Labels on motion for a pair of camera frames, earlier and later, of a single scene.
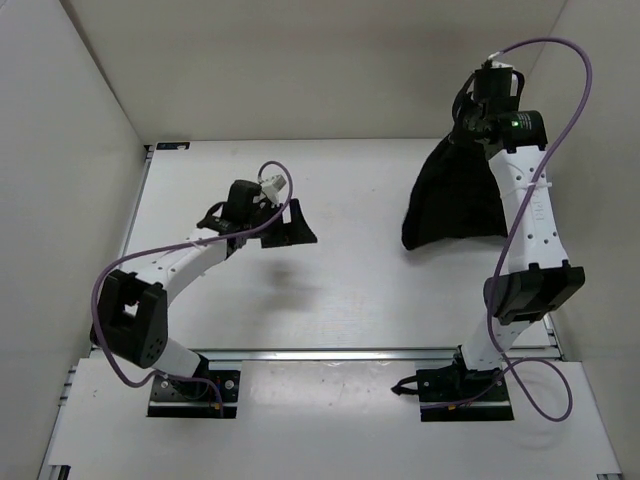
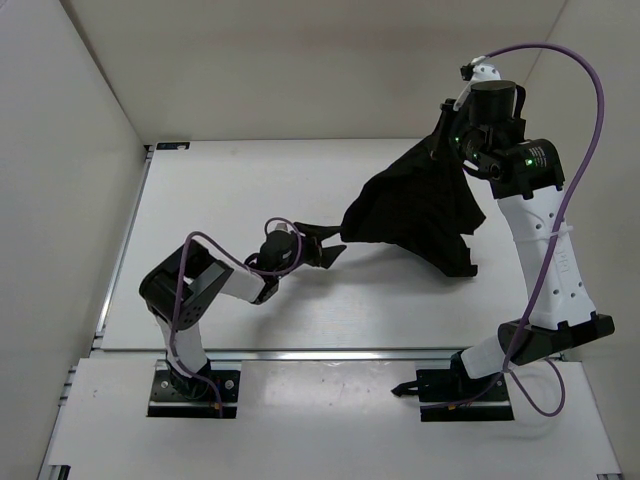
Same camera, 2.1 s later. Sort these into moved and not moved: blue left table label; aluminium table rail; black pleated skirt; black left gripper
Moved: black left gripper; black pleated skirt
Not moved: blue left table label; aluminium table rail
